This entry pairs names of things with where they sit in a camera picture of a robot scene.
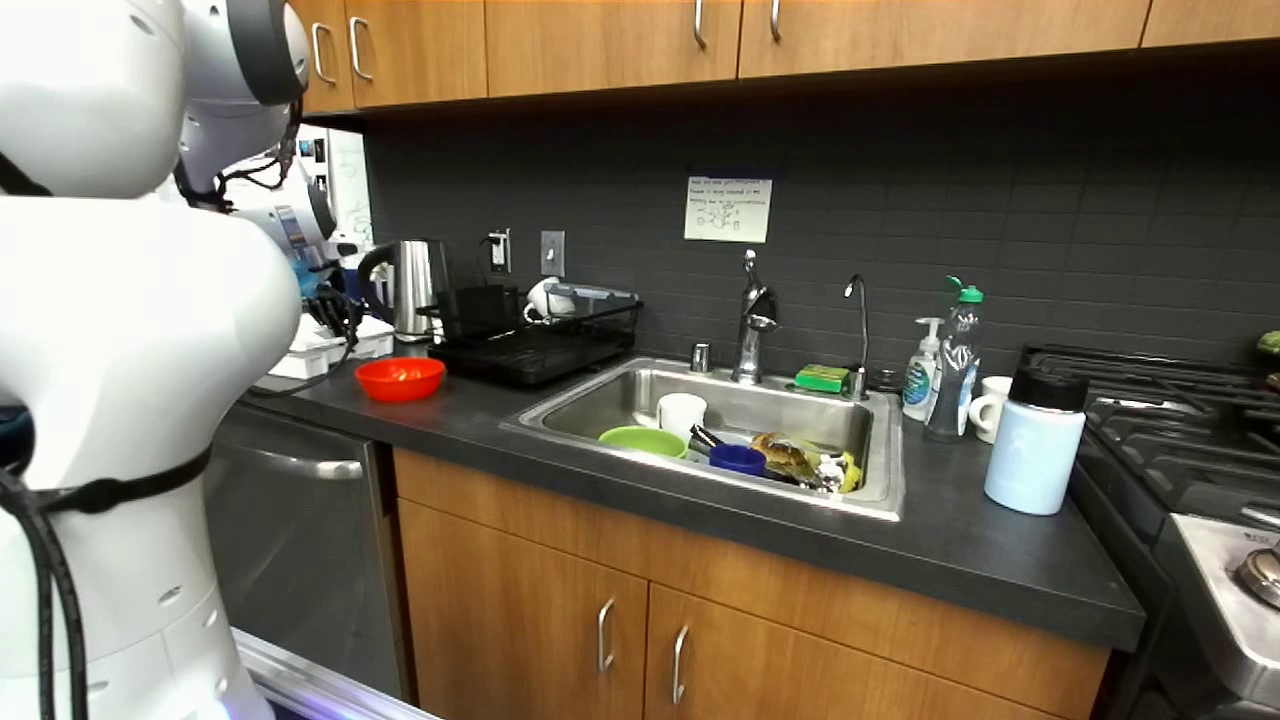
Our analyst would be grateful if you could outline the white paper note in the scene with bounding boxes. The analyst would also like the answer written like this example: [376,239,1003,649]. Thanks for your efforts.
[679,174,774,250]

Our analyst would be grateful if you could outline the yellow dish items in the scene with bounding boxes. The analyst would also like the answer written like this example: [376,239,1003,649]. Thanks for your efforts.
[758,428,866,497]

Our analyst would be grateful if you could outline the wooden lower cabinet door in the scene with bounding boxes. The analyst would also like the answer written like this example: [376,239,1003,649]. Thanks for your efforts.
[644,582,1077,720]
[397,500,652,720]

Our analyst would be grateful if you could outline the stainless steel sink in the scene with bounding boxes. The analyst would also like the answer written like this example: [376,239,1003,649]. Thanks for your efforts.
[501,354,908,524]

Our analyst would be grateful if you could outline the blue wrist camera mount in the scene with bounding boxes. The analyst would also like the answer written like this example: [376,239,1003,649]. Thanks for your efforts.
[282,213,335,305]

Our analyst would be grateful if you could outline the silver stove knob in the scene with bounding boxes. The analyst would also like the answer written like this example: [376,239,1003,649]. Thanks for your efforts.
[1227,531,1280,613]

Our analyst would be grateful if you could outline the orange bowl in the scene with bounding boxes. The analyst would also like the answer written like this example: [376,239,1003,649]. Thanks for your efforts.
[350,354,450,410]

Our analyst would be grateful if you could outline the white platform edge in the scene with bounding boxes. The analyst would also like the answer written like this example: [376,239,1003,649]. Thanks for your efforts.
[234,625,442,720]

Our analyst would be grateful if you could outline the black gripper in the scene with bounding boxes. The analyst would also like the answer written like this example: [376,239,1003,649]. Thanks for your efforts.
[309,282,366,366]

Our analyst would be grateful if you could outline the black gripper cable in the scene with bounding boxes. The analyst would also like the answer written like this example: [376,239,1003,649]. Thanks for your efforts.
[213,131,304,192]

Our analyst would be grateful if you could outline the small chrome tap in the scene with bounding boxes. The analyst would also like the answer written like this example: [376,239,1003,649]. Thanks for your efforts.
[841,269,877,399]

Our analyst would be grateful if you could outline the blue cup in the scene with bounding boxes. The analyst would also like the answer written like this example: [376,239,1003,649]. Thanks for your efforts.
[325,265,366,320]

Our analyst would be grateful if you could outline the black strap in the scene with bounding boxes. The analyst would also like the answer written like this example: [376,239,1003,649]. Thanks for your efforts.
[33,449,217,520]

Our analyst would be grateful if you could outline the chrome faucet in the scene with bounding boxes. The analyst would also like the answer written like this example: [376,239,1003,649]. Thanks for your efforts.
[730,243,778,388]

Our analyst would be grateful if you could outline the blue dish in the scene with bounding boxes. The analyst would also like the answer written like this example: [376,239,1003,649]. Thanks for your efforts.
[702,442,772,480]

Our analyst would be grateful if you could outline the wall power outlet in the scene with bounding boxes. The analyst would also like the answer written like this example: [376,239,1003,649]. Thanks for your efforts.
[484,223,518,282]

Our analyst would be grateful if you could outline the black dish rack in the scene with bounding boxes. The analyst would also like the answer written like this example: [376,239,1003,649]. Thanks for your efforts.
[430,278,648,394]

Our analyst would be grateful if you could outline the clear pump soap bottle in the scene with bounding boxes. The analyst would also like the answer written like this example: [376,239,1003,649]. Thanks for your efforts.
[900,312,948,428]

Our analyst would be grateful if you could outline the green sponge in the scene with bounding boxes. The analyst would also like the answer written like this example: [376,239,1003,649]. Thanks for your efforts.
[790,360,858,399]

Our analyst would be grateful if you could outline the dishwasher handle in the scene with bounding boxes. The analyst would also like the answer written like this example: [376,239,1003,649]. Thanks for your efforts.
[252,443,366,483]

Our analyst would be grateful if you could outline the white paper towel roll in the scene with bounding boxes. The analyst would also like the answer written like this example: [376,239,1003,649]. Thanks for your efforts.
[978,394,1088,515]

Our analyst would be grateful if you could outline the white cup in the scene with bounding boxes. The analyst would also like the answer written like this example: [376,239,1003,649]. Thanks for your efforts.
[652,388,710,443]

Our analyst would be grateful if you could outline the wooden sink front panel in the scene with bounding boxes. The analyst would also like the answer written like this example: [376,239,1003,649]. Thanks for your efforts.
[386,443,1111,720]

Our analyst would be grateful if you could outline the wall light switch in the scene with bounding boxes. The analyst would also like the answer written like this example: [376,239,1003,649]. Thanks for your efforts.
[534,229,572,282]

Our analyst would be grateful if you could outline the white poster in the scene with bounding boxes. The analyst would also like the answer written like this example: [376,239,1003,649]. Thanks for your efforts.
[294,122,379,259]

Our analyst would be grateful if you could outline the white mug in rack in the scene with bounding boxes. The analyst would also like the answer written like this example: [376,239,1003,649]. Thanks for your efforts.
[518,272,581,332]

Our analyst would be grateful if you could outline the black base cable bundle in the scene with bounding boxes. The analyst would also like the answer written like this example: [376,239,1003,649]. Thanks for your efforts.
[0,397,95,720]

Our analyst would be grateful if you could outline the white flat pad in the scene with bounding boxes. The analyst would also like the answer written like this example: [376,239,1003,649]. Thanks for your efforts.
[252,347,350,397]

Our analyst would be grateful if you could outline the steel electric kettle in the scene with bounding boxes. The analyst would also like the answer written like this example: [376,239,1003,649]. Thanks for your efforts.
[354,238,441,347]

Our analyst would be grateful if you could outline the green cap dish soap bottle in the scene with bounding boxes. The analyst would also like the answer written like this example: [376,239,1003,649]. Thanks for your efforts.
[929,272,987,442]

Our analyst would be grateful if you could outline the wooden cabinet door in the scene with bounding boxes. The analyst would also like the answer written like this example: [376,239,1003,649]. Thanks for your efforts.
[484,0,742,99]
[340,0,492,113]
[397,500,652,720]
[289,0,348,122]
[736,0,1153,80]
[1141,0,1280,54]
[644,582,1077,720]

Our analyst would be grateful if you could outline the white object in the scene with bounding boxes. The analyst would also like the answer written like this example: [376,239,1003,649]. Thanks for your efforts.
[290,312,398,373]

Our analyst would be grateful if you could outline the green bowl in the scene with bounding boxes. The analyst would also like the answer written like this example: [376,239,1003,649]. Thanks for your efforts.
[597,419,692,463]

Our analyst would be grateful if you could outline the black gas stove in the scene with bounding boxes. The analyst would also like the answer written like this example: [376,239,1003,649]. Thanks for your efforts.
[1016,342,1280,720]

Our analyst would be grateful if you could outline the steel dishwasher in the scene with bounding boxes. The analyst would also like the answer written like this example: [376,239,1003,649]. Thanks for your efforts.
[203,397,413,699]

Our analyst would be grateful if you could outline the wooden upper cabinet door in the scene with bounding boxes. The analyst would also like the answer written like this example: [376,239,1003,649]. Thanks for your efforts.
[736,0,1153,80]
[1141,0,1280,54]
[289,0,348,122]
[340,0,492,113]
[484,0,742,99]

